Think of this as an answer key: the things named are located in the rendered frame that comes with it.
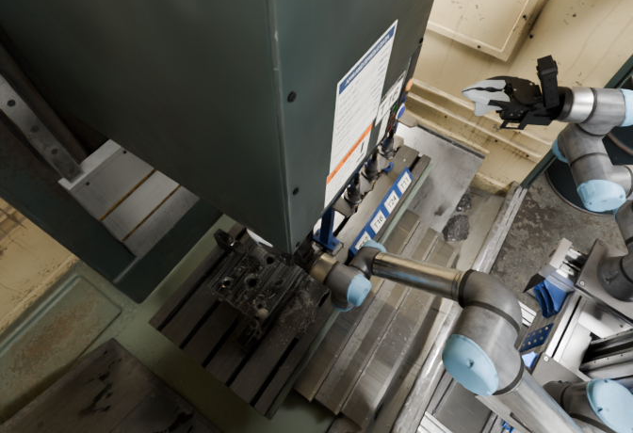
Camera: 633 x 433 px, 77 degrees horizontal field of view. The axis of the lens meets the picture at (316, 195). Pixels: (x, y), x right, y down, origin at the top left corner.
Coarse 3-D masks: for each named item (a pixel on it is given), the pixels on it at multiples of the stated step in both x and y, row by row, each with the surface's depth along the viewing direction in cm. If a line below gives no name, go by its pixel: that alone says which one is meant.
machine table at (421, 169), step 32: (416, 160) 177; (384, 192) 164; (320, 224) 156; (352, 224) 156; (384, 224) 156; (224, 256) 151; (192, 288) 142; (320, 288) 142; (160, 320) 135; (192, 320) 135; (224, 320) 136; (288, 320) 136; (320, 320) 136; (192, 352) 130; (224, 352) 130; (256, 352) 131; (288, 352) 134; (224, 384) 127; (256, 384) 126; (288, 384) 129
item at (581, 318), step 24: (576, 312) 135; (600, 312) 136; (552, 336) 132; (576, 336) 131; (600, 336) 131; (624, 336) 118; (576, 360) 127; (600, 360) 120; (624, 360) 111; (624, 384) 116
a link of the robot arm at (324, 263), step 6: (318, 258) 103; (324, 258) 103; (330, 258) 104; (318, 264) 102; (324, 264) 102; (330, 264) 102; (312, 270) 103; (318, 270) 102; (324, 270) 101; (312, 276) 104; (318, 276) 102; (324, 276) 101
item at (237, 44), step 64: (0, 0) 63; (64, 0) 49; (128, 0) 41; (192, 0) 35; (256, 0) 30; (320, 0) 36; (384, 0) 49; (64, 64) 67; (128, 64) 52; (192, 64) 43; (256, 64) 36; (320, 64) 43; (128, 128) 73; (192, 128) 55; (256, 128) 45; (320, 128) 53; (192, 192) 79; (256, 192) 59; (320, 192) 68
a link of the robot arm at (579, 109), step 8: (576, 88) 81; (584, 88) 81; (576, 96) 80; (584, 96) 80; (592, 96) 80; (576, 104) 80; (584, 104) 80; (568, 112) 81; (576, 112) 81; (584, 112) 81; (560, 120) 84; (568, 120) 83; (576, 120) 83
